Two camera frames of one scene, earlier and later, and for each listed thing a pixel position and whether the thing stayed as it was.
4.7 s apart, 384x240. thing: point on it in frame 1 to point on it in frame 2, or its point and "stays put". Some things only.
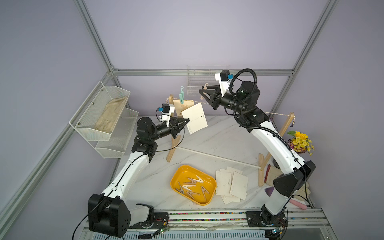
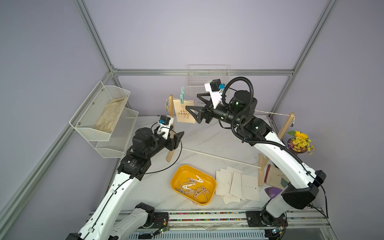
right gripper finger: (211, 95) to (199, 109)
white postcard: (239, 185) stays put
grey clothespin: (181, 190) stays put
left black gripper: (173, 127) to (173, 144)
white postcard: (223, 183) stays put
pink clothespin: (192, 182) stays put
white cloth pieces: (197, 121) to (250, 191)
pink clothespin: (204, 190) stays put
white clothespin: (200, 180) stays put
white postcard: (231, 170) stays put
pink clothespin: (202, 97) to (197, 192)
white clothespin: (187, 186) stays put
